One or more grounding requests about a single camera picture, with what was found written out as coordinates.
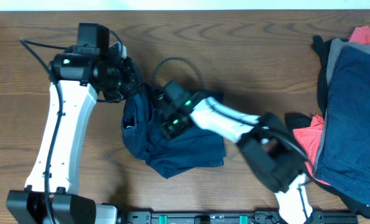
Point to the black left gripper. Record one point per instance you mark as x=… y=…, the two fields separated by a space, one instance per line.
x=133 y=82

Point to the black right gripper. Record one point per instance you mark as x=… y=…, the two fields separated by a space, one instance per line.
x=165 y=128

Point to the navy blue shorts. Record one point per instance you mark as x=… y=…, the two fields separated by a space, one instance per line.
x=143 y=137

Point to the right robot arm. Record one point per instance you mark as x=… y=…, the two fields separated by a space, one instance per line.
x=273 y=154

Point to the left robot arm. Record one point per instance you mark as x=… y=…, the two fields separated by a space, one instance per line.
x=79 y=75

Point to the pile of folded clothes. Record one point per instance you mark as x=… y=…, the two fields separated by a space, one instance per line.
x=337 y=140

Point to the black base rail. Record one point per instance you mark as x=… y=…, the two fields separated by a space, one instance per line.
x=258 y=217

